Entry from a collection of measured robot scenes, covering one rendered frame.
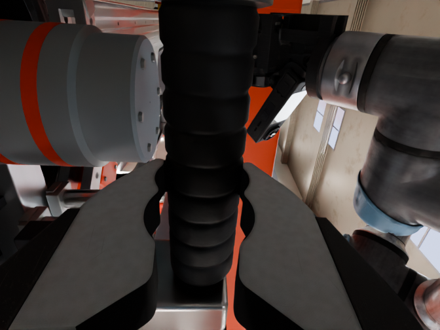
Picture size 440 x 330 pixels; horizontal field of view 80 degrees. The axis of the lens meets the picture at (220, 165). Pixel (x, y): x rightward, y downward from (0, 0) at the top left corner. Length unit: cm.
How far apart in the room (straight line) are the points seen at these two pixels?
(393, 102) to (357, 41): 7
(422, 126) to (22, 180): 41
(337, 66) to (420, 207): 15
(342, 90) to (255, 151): 53
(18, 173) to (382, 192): 39
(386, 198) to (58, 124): 31
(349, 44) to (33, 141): 30
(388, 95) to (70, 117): 27
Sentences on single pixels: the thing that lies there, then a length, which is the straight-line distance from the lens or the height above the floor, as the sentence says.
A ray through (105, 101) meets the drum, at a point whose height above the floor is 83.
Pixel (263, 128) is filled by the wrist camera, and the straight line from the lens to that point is 36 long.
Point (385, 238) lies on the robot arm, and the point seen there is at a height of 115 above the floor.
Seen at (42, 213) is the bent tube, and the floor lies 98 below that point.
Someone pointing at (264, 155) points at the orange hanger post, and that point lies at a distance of 81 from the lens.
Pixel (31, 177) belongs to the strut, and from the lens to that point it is 40.
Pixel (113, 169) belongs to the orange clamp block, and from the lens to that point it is 64.
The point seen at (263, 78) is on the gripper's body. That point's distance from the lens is 34.
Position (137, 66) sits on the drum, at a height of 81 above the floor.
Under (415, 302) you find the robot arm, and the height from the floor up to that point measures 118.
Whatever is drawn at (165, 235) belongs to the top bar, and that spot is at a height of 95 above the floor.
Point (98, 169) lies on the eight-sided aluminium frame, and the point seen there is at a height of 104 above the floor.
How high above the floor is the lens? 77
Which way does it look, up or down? 29 degrees up
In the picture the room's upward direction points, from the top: 176 degrees counter-clockwise
